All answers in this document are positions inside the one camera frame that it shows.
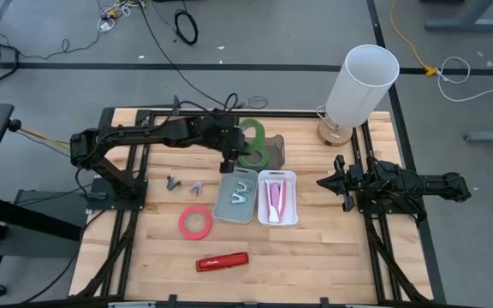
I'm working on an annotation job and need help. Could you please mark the white table lamp wooden base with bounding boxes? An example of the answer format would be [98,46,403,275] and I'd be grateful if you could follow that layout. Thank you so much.
[315,44,401,148]

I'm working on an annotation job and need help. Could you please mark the black aluminium table frame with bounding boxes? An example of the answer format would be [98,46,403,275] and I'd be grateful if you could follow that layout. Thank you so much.
[74,105,436,308]

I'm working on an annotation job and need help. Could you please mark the yellow cable with black cables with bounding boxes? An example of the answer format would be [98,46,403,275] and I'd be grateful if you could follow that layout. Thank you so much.
[18,125,73,151]

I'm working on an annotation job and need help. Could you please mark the red stapler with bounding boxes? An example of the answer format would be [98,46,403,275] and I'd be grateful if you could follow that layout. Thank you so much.
[194,251,251,274]

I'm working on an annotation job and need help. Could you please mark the pink stapler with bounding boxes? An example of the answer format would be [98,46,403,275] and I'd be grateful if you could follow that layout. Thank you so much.
[264,178,288,224]

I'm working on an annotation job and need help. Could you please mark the white plastic bin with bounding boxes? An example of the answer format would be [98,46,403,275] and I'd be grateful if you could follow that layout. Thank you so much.
[256,169,300,227]

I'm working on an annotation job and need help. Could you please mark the yellow extension cable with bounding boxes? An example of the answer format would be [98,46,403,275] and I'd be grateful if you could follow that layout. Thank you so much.
[389,0,440,79]

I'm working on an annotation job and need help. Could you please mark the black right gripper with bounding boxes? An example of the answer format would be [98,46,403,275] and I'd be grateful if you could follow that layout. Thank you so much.
[315,154,374,213]

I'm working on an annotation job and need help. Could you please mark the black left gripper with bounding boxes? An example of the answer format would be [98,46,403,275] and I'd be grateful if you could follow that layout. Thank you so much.
[199,114,252,175]

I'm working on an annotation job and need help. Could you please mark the red tape roll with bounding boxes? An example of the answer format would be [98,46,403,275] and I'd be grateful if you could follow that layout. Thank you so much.
[177,205,214,241]

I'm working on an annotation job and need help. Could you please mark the black staple remover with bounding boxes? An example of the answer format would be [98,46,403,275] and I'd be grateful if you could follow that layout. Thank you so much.
[165,174,182,192]

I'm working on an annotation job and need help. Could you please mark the light grey plastic bin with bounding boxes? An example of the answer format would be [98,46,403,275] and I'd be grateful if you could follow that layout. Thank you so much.
[211,167,259,225]

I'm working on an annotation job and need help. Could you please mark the coiled black cable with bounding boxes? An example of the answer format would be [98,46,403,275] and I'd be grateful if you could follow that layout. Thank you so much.
[174,9,199,46]

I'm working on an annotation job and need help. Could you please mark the white floor cable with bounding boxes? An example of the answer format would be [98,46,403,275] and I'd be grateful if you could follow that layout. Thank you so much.
[436,56,493,104]

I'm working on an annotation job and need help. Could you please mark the dark grey square bin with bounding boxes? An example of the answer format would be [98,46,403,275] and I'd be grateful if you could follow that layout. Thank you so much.
[232,133,286,173]

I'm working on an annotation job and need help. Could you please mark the grey looped cable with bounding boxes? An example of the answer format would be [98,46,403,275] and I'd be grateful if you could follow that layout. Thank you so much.
[237,95,270,110]

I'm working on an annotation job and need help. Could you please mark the long black floor cable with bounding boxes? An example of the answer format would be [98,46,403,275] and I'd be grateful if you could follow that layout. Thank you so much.
[136,0,231,110]

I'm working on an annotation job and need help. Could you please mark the grey table leg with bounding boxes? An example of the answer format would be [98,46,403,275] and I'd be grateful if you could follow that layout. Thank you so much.
[423,0,493,33]

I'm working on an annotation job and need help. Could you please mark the white power strip with cables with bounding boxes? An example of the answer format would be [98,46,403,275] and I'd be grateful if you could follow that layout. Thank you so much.
[96,0,146,33]

